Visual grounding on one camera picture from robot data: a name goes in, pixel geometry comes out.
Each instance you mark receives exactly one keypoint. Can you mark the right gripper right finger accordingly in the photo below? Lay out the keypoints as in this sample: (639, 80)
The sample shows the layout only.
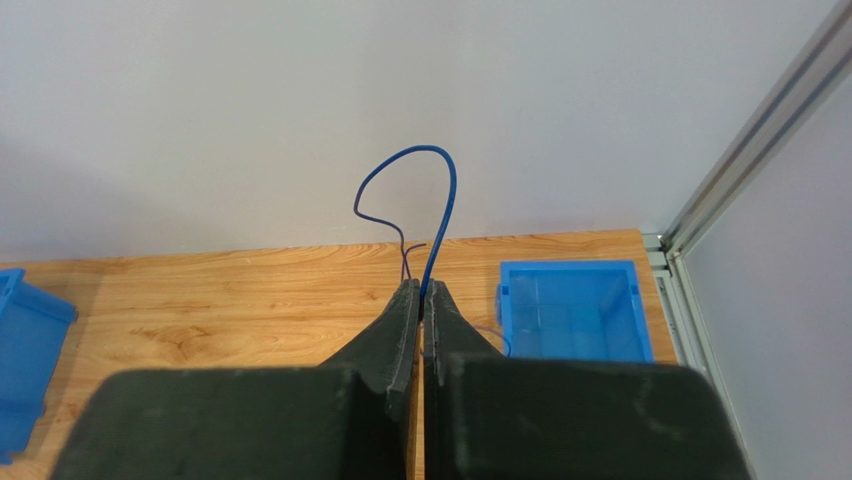
(488, 416)

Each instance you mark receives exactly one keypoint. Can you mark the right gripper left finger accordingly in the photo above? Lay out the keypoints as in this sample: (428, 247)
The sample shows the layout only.
(353, 416)

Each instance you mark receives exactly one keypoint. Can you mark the right blue plastic bin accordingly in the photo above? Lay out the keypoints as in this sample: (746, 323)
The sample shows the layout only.
(589, 310)

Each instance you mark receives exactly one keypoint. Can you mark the blue plastic bin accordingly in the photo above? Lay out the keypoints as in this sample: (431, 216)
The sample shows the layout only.
(34, 326)
(589, 310)

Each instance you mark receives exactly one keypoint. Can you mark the left blue plastic bin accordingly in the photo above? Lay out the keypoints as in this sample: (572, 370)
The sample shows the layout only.
(34, 326)

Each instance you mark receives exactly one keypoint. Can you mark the right aluminium frame post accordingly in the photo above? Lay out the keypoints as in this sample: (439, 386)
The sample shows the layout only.
(817, 70)

